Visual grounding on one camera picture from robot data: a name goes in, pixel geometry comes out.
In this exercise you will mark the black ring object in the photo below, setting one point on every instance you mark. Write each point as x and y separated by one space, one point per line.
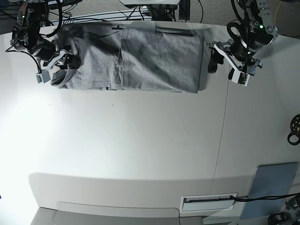
293 139

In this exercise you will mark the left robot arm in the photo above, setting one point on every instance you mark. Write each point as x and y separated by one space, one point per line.
255 29

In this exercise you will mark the grey T-shirt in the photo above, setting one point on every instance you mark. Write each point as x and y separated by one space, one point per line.
129 58

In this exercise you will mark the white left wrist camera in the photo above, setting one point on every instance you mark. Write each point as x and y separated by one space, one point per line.
239 77

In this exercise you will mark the white cable grommet slot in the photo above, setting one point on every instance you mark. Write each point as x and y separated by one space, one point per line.
206 203

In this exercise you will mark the black yellow patterned object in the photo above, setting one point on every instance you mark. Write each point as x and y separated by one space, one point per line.
295 125

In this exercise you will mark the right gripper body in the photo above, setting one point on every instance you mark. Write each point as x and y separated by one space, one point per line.
45 50

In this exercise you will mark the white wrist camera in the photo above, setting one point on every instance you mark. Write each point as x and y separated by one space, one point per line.
43 77
239 77

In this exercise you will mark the blue-grey pad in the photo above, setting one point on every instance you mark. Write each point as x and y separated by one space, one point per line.
269 180

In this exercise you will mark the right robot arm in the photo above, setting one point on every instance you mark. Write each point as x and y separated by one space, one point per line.
27 39

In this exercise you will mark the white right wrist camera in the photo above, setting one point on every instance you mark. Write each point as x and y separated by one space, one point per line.
43 77

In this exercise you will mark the black frame post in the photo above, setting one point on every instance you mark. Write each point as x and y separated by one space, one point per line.
184 10

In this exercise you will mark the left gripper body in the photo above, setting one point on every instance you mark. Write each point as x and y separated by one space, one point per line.
239 54

